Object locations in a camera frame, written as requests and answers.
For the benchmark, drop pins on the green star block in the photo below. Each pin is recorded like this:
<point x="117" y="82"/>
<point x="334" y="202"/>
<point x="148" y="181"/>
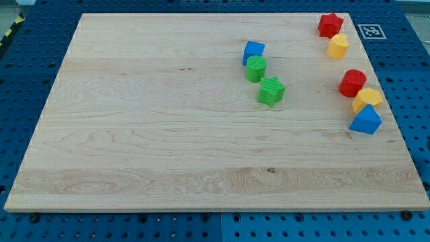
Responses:
<point x="271" y="91"/>

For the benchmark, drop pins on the red star block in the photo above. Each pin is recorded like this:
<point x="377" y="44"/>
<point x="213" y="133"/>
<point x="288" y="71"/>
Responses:
<point x="329" y="25"/>

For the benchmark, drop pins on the light wooden board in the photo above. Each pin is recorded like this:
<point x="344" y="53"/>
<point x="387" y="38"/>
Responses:
<point x="152" y="112"/>

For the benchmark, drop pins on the green cylinder block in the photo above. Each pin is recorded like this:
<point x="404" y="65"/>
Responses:
<point x="255" y="68"/>

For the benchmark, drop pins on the blue cube block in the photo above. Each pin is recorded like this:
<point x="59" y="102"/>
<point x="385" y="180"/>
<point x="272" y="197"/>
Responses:
<point x="252" y="48"/>

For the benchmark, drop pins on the red cylinder block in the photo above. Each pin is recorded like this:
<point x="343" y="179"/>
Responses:
<point x="352" y="82"/>

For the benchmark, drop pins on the yellow heart block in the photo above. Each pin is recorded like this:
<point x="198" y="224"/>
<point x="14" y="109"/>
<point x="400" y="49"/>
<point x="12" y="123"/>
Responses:
<point x="338" y="46"/>

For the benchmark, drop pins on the blue triangle block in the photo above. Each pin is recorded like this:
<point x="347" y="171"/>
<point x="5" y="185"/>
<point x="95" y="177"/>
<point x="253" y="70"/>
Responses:
<point x="366" y="121"/>

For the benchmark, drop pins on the yellow hexagon block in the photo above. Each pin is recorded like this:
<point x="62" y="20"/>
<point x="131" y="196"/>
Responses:
<point x="364" y="97"/>

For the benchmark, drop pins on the white fiducial marker tag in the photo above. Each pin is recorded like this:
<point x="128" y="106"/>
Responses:
<point x="372" y="32"/>

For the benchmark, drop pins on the black bolt left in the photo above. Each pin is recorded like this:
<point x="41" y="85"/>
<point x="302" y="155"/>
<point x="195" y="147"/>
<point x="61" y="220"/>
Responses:
<point x="34" y="218"/>

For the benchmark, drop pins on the black bolt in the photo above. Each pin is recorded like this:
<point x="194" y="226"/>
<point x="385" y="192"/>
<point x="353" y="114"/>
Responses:
<point x="34" y="218"/>
<point x="407" y="215"/>

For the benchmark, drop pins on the black bolt right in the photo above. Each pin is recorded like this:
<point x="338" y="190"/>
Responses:
<point x="407" y="215"/>

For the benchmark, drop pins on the yellow black hazard tape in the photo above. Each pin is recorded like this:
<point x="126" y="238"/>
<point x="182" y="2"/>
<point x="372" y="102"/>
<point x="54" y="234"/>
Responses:
<point x="12" y="31"/>

